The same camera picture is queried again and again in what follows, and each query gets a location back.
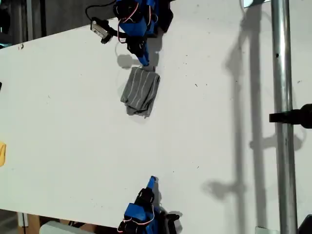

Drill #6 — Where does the steel post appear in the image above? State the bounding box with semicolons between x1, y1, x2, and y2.
271;0;298;234

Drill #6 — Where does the camera black cable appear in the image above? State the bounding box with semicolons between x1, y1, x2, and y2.
85;0;117;21

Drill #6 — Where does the yellow object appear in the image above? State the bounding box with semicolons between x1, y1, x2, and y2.
0;142;7;168

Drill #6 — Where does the black rounded object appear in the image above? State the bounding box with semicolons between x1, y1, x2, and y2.
297;214;312;234

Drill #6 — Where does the wooden table leg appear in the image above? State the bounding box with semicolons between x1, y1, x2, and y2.
17;212;41;229

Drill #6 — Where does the black post clamp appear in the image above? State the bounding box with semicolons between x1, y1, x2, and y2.
269;103;312;129

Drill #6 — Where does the grey striped towel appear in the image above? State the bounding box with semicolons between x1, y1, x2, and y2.
120;66;161;119

